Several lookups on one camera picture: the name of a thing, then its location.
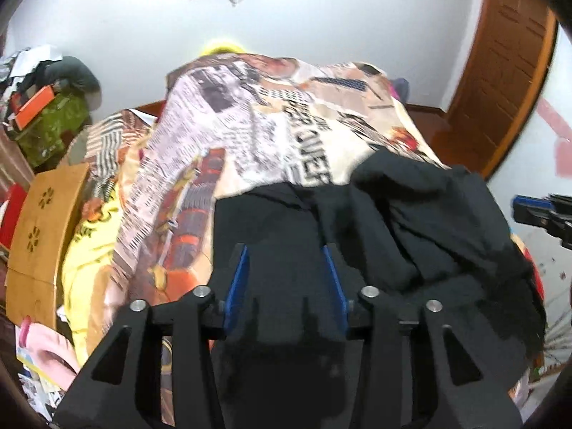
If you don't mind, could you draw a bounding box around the black zip hoodie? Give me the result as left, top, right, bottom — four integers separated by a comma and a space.
210, 150, 546, 428

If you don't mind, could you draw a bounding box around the white heart wardrobe door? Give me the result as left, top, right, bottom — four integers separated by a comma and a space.
488, 28, 571, 369

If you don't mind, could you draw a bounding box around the newspaper print blanket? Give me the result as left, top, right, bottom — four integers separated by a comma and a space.
57, 52, 547, 427

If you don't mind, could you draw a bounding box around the grey purple backpack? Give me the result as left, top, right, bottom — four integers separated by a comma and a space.
390, 78, 410, 105

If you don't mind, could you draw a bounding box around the brown wooden door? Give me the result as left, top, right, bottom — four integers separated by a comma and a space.
432, 0, 557, 178

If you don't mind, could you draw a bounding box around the pink plush toy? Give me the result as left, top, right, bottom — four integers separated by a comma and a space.
16, 316, 80, 391

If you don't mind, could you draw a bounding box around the bamboo folding lap table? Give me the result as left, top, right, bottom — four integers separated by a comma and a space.
6, 164, 89, 329

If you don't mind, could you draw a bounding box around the yellow pillow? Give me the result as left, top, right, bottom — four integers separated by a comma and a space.
199, 41, 245, 57

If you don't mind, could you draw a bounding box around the red box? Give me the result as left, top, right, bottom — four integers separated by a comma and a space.
0, 184, 27, 253

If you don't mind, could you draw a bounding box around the orange shoe box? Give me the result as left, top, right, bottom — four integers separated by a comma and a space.
15, 85, 55, 131

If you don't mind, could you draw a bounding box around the dark grey-green garment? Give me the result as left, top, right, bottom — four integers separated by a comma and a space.
41, 56, 100, 93

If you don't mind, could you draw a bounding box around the white cloth pile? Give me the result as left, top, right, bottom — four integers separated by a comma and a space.
1, 45, 63, 82

